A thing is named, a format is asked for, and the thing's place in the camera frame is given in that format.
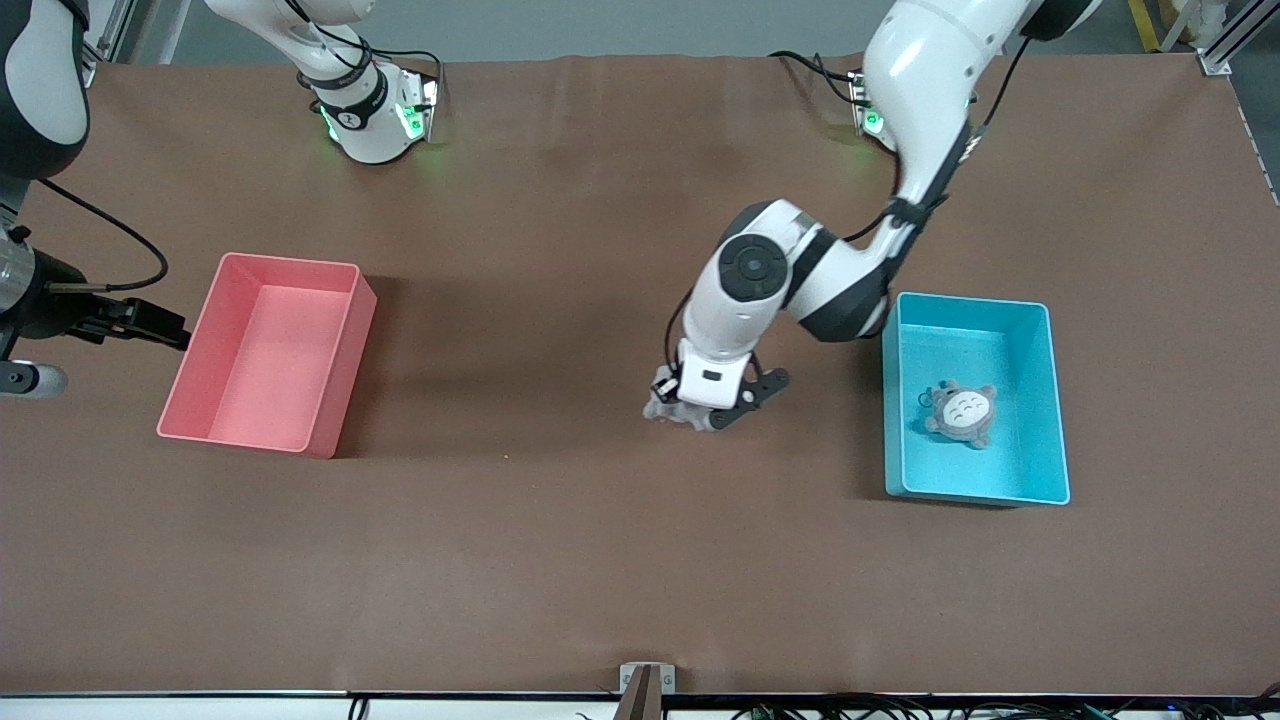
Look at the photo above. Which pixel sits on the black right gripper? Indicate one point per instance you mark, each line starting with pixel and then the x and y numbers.
pixel 52 302

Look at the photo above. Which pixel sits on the grey plush toy white belly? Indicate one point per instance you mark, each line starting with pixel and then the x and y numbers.
pixel 965 410

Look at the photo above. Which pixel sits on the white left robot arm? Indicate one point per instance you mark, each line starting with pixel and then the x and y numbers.
pixel 930 70

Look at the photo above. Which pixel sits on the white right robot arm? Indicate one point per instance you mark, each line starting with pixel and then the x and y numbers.
pixel 45 60

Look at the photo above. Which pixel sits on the pink plastic box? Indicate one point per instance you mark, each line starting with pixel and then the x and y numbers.
pixel 260 360

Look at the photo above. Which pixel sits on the blue plastic box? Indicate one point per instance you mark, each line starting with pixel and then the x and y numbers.
pixel 1020 450

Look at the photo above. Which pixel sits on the brown table cover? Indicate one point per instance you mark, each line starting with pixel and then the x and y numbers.
pixel 560 550

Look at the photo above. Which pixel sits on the metal base connector plate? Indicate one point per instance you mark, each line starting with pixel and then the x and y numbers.
pixel 420 110
pixel 865 105

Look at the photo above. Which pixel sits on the metal bracket with brown post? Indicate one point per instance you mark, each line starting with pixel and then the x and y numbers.
pixel 645 690

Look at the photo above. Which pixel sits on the aluminium frame profile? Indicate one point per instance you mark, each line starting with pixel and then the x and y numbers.
pixel 1215 60
pixel 110 30

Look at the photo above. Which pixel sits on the white table edge rail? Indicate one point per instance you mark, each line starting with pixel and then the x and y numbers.
pixel 200 708

